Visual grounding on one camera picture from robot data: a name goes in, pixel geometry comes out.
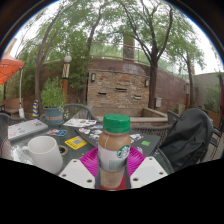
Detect grey wall box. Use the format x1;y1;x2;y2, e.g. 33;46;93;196
154;97;163;109

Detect closed dark red umbrella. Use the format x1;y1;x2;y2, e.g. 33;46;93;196
218;71;224;118

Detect green-capped coffee drink bottle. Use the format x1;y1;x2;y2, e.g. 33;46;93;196
97;113;132;191

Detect black laptop with stickers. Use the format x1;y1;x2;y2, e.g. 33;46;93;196
74;123;162;158

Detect leaning green tree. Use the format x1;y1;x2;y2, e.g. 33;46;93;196
13;1;94;116

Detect blue yellow striped cone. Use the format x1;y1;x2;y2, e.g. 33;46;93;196
31;99;40;118

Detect grey wicker chair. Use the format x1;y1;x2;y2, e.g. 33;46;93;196
61;103;99;122
129;124;174;139
166;109;183;127
0;112;18;141

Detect black jacket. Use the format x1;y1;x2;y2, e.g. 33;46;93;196
159;107;214;173

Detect flat round red coaster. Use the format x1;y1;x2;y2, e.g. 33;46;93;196
95;174;130;191

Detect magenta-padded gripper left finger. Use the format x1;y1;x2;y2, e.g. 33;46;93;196
58;146;101;190

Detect orange patio umbrella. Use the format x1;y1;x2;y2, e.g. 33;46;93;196
0;54;26;86

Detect small colourful sticker card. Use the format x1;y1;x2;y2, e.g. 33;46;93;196
45;128;68;137

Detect silver laptop with stickers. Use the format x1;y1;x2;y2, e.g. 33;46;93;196
7;118;49;142

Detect wooden bench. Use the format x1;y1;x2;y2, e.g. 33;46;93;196
1;97;21;118

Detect black metal chair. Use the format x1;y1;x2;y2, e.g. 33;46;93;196
209;118;224;153

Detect slim wooden lamp post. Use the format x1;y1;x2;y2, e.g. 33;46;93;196
184;78;191;110

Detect white sticker sheet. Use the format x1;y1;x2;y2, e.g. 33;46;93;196
62;118;98;129

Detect white umbrella pole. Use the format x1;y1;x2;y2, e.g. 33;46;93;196
18;68;26;118

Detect wooden lamp post with globe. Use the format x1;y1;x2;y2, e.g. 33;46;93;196
61;54;73;101

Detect dark-trunked forked tree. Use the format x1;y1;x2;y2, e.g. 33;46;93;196
113;0;188;110

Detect yellow square card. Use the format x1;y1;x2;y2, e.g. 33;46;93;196
64;135;88;150

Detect green plant in blue pot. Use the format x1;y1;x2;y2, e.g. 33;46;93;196
39;77;68;127

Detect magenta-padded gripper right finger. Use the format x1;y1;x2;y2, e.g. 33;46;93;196
125;145;169;190

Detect white ceramic mug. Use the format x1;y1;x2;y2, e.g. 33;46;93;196
21;135;64;175

